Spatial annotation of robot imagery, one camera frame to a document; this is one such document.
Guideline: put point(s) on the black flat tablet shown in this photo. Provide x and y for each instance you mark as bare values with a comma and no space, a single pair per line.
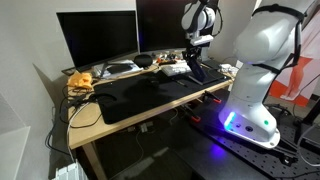
215,75

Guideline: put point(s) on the black pen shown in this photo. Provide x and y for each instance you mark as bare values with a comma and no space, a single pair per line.
181,83

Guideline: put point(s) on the white keyboard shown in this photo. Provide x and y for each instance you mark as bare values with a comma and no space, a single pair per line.
173,70

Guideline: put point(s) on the red white poster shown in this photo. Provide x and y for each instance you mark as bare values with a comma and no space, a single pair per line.
283,90

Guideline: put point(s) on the black oval case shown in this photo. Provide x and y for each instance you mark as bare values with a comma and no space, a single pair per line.
143,60

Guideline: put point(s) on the grey small box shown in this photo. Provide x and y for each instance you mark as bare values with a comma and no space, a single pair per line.
145,126

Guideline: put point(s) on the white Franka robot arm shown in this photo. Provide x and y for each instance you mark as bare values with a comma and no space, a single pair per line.
260,66

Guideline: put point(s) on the large black desk mat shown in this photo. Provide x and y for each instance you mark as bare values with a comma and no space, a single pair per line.
133,96

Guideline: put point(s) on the dark blue rectangular box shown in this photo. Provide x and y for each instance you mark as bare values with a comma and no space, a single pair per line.
199,73

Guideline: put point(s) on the small black monitor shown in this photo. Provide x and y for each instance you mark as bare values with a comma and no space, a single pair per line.
100,36

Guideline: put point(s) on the large black monitor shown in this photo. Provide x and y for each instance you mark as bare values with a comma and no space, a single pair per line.
160,23

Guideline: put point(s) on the white radiator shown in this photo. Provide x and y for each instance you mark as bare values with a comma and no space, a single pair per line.
70,171

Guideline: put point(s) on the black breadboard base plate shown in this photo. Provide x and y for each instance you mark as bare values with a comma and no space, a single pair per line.
253,156

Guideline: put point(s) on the orange small parts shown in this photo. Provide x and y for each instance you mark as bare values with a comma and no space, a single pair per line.
161,60

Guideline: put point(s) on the black flat pouch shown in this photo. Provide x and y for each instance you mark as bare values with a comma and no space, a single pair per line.
118,68

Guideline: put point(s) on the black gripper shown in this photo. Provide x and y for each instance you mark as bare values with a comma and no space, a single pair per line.
194,50

